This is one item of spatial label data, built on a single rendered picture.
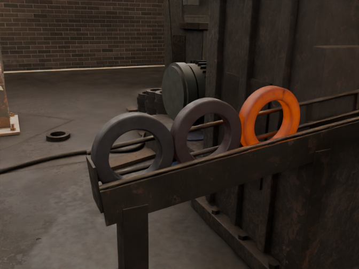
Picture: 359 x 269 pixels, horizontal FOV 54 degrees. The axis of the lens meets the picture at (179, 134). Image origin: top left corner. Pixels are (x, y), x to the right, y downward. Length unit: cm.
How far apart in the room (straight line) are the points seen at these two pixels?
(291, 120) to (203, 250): 81
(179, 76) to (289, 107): 125
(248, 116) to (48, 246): 111
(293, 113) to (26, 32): 609
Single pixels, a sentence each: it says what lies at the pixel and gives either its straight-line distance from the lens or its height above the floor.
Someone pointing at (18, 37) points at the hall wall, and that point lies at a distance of 678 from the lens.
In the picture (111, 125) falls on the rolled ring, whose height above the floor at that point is 73.
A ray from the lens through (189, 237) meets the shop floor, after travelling 167.
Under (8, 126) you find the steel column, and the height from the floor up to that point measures 5.
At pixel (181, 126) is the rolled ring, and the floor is 71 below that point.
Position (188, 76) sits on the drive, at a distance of 212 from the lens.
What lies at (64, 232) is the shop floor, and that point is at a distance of 176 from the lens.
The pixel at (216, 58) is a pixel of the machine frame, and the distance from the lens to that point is 156.
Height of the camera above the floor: 95
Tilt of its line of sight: 18 degrees down
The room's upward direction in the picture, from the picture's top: 1 degrees clockwise
